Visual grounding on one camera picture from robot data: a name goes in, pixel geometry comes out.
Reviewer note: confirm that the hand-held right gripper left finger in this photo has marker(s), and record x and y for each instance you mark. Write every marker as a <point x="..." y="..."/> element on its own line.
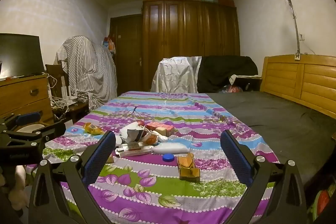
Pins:
<point x="99" y="157"/>

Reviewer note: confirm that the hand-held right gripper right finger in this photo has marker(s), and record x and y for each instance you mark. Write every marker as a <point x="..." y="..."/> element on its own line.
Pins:
<point x="236" y="158"/>

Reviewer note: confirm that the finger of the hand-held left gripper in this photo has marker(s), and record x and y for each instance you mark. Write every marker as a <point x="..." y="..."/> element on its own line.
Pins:
<point x="27" y="118"/>
<point x="47" y="132"/>

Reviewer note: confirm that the bin with white liner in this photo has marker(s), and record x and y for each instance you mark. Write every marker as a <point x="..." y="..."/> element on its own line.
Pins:
<point x="29" y="129"/>

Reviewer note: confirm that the silver foil bag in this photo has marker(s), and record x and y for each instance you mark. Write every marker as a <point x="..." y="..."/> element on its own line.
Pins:
<point x="134" y="133"/>

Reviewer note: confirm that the person's left hand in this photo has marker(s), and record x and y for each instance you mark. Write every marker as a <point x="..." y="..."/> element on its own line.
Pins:
<point x="19" y="187"/>

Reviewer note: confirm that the wooden dresser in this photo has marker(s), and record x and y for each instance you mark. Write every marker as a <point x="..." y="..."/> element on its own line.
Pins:
<point x="21" y="98"/>

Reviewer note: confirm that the orange snack wrapper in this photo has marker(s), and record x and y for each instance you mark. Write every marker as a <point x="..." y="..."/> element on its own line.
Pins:
<point x="93" y="129"/>

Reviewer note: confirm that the flat white carton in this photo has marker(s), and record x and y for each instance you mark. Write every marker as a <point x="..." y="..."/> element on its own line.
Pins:
<point x="134" y="150"/>

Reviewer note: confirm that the white router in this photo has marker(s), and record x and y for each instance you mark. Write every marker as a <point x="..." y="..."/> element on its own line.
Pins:
<point x="64" y="90"/>

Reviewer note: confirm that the brown cardboard box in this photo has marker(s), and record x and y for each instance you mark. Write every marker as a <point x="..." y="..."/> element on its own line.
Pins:
<point x="187" y="169"/>

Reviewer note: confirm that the dark wooden chair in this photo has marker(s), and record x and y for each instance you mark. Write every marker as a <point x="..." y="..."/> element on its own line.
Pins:
<point x="53" y="71"/>

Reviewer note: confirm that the red apple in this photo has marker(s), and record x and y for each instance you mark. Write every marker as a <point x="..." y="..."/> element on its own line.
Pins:
<point x="141" y="123"/>

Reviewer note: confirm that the dark grey mattress cover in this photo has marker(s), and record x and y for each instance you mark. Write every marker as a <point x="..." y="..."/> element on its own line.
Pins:
<point x="275" y="121"/>

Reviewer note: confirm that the black monitor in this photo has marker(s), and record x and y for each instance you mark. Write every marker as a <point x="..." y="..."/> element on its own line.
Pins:
<point x="21" y="56"/>

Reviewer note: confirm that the crumpled white tissue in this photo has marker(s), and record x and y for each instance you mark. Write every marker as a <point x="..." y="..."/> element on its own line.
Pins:
<point x="162" y="138"/>

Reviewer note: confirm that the red cardboard box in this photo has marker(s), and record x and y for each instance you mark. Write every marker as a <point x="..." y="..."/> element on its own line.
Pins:
<point x="160" y="126"/>

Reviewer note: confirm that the blue bottle cap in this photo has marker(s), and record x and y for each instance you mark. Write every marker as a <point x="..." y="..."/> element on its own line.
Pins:
<point x="168" y="157"/>

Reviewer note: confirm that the red plastic bag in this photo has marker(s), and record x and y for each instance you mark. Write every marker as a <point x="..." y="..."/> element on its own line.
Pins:
<point x="233" y="88"/>

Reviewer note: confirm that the striped floral bed sheet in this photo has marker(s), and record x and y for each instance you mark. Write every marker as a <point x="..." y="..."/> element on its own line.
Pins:
<point x="162" y="187"/>

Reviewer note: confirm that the black bedside box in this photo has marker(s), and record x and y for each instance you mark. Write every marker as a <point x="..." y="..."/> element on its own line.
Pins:
<point x="249" y="83"/>

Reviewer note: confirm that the grey striped cloth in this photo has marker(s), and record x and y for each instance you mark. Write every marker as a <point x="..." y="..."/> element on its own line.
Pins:
<point x="84" y="64"/>

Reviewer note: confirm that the black cloth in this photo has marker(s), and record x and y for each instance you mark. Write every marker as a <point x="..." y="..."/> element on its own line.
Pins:
<point x="223" y="71"/>

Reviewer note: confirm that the colourful printed bag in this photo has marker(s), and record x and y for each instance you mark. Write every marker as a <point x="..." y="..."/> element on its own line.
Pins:
<point x="323" y="200"/>

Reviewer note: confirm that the white cloth covered chair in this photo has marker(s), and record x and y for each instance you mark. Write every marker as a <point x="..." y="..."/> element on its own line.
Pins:
<point x="176" y="74"/>

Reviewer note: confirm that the dark wooden door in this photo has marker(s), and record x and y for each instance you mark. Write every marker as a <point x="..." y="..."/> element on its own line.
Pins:
<point x="128" y="56"/>

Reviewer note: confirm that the colourful hanging bags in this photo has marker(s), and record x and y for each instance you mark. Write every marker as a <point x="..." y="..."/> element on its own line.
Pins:
<point x="111" y="45"/>

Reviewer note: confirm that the wooden headboard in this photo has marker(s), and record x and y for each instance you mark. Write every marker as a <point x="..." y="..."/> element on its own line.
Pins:
<point x="315" y="77"/>

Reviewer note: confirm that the bent metal pole with clamp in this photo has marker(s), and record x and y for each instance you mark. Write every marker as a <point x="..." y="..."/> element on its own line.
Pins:
<point x="297" y="56"/>

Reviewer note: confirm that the brown wooden wardrobe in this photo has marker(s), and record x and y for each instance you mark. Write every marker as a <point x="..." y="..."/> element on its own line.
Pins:
<point x="183" y="29"/>

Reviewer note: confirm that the orange box on wardrobe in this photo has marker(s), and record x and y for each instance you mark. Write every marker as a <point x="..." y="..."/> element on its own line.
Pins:
<point x="225" y="1"/>

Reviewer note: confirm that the white wall socket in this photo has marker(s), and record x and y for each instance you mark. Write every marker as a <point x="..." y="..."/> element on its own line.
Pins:
<point x="302" y="36"/>

